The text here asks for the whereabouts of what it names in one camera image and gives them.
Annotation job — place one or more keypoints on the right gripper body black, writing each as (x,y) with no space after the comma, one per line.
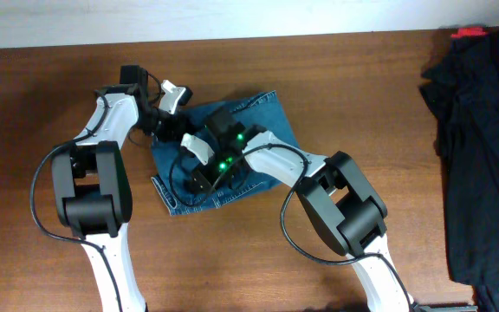
(220,165)

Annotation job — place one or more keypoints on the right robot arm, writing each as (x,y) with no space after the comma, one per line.
(345,211)

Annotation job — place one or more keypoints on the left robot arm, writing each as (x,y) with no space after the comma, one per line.
(93,197)

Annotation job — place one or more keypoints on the red cloth piece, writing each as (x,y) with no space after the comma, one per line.
(469,32)

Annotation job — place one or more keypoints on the blue denim jeans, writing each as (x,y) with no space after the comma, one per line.
(175,168)

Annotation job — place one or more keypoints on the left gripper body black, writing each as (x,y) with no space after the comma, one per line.
(162,125)

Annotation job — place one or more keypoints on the black garment pile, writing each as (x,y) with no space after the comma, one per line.
(462,91)

